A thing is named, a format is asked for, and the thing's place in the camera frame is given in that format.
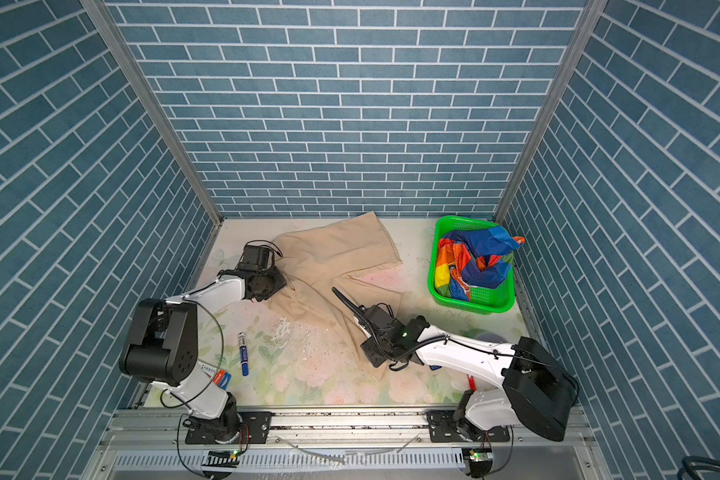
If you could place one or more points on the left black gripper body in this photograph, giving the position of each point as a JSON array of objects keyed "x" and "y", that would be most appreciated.
[{"x": 271, "y": 281}]

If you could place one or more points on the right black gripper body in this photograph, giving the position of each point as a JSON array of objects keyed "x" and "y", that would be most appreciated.
[{"x": 376, "y": 351}]

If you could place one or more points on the beige shorts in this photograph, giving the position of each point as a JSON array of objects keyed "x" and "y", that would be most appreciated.
[{"x": 315, "y": 261}]

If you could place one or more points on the green plastic basket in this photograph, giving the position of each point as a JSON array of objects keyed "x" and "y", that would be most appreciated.
[{"x": 485, "y": 301}]

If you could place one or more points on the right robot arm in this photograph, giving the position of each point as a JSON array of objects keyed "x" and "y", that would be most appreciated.
[{"x": 528, "y": 386}]

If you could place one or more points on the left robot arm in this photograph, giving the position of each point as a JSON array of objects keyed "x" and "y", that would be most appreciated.
[{"x": 162, "y": 344}]

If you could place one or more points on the multicolour shorts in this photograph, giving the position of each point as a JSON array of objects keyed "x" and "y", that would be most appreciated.
[{"x": 473, "y": 259}]

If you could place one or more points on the blue marker pen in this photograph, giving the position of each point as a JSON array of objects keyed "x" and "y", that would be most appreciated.
[{"x": 243, "y": 354}]

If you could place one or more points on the grey bowl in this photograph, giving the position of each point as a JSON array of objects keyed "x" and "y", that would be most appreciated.
[{"x": 490, "y": 337}]

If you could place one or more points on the red blue small packet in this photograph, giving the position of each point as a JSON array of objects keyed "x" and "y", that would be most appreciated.
[{"x": 220, "y": 376}]

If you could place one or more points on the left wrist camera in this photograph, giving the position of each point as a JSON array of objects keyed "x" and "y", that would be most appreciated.
[{"x": 257, "y": 258}]

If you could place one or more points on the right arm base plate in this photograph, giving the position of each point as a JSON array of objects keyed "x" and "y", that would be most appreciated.
[{"x": 450, "y": 426}]

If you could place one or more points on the white cable tie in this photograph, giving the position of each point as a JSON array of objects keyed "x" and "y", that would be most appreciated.
[{"x": 340, "y": 456}]

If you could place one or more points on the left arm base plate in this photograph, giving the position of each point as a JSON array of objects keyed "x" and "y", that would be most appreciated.
[{"x": 242, "y": 428}]

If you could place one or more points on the aluminium front rail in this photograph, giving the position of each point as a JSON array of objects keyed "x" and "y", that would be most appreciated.
[{"x": 150, "y": 444}]

